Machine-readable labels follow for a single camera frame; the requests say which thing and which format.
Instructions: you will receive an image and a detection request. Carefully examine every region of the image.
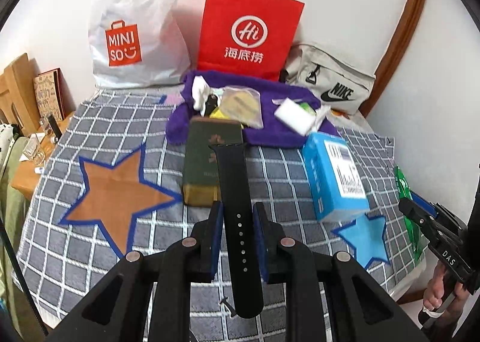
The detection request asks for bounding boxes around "black watch strap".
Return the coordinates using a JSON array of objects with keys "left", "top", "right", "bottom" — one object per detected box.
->
[{"left": 207, "top": 141, "right": 264, "bottom": 317}]

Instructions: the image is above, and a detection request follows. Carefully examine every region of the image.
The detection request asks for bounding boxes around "yellow black pouch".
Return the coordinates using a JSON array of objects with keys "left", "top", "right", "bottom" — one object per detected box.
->
[{"left": 208, "top": 107, "right": 244, "bottom": 129}]

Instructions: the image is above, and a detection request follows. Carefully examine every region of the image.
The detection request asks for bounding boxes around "white sponge block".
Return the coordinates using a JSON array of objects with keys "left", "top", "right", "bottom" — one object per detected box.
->
[{"left": 274, "top": 98, "right": 316, "bottom": 137}]

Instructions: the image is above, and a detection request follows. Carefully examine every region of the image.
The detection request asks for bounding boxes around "white drawstring pouch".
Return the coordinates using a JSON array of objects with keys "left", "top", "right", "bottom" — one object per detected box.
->
[{"left": 191, "top": 76, "right": 264, "bottom": 129}]

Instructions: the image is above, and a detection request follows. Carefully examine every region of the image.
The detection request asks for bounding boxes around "fruit print sachet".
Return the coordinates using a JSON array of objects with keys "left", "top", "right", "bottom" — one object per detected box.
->
[{"left": 299, "top": 103, "right": 331, "bottom": 135}]

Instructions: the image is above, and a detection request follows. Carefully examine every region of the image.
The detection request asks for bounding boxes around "right hand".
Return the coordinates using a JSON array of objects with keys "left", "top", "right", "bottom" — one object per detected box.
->
[{"left": 423, "top": 261, "right": 470, "bottom": 318}]

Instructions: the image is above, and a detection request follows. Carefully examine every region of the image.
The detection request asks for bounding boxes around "dark green tin box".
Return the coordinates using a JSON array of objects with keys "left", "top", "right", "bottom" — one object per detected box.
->
[{"left": 182, "top": 116, "right": 242, "bottom": 207}]

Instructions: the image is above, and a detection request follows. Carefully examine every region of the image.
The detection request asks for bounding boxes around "blue tissue pack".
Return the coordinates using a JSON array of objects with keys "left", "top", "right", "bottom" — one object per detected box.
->
[{"left": 302, "top": 132, "right": 370, "bottom": 223}]

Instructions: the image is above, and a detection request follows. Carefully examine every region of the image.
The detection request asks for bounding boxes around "grey checked bed cover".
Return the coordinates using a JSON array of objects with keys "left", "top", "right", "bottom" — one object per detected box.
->
[{"left": 18, "top": 91, "right": 425, "bottom": 341}]

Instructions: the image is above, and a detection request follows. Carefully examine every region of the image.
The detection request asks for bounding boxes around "purple fluffy towel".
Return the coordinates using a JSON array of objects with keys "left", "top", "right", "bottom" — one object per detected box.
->
[{"left": 166, "top": 70, "right": 321, "bottom": 149}]

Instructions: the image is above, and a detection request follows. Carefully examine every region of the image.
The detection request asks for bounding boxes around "grey Nike bag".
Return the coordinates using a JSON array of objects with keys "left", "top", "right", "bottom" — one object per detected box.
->
[{"left": 284, "top": 43, "right": 376, "bottom": 115}]

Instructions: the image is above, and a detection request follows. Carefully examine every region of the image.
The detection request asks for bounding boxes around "wooden side table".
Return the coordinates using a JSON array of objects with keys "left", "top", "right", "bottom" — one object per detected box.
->
[{"left": 10, "top": 111, "right": 76, "bottom": 203}]

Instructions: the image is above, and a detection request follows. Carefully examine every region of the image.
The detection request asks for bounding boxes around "white Miniso plastic bag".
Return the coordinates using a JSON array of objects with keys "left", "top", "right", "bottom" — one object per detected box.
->
[{"left": 88, "top": 0, "right": 191, "bottom": 90}]

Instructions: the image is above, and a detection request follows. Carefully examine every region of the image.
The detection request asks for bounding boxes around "brown cardboard sign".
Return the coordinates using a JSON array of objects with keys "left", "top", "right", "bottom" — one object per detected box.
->
[{"left": 33, "top": 68, "right": 65, "bottom": 122}]

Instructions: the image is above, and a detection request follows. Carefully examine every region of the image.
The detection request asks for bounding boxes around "red paper bag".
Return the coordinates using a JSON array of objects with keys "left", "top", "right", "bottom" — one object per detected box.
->
[{"left": 197, "top": 0, "right": 304, "bottom": 82}]

